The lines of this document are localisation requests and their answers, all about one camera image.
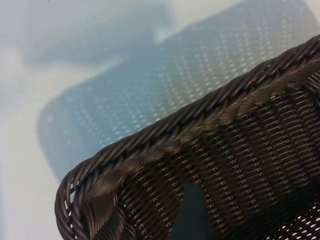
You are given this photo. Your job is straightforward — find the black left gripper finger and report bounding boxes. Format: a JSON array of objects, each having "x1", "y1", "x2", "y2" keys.
[{"x1": 172, "y1": 181, "x2": 210, "y2": 240}]

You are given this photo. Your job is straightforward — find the dark brown wicker basket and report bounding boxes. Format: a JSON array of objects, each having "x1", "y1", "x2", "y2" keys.
[{"x1": 54, "y1": 34, "x2": 320, "y2": 240}]

